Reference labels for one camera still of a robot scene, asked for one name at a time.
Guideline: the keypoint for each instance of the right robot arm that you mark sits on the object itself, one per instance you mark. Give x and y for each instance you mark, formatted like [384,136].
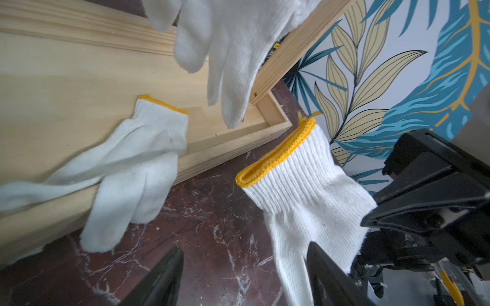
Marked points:
[453,277]

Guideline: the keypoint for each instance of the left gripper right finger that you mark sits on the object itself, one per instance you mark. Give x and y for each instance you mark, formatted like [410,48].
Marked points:
[330,285]

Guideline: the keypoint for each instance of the wooden hanging rack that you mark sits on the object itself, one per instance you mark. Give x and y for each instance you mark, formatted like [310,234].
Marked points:
[71,73]

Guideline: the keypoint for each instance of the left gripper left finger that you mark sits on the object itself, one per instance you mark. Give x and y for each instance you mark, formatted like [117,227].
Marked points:
[161,285]

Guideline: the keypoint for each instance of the white glove back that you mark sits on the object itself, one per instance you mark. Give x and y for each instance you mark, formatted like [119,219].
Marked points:
[134,169]

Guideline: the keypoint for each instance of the white glove bottom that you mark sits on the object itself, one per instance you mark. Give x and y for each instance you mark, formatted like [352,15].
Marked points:
[306,197]

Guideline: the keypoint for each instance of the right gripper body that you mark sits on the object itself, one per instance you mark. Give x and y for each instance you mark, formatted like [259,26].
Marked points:
[436,207]

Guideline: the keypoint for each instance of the white glove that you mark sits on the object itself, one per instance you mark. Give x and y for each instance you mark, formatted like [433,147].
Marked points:
[134,169]
[306,197]
[234,37]

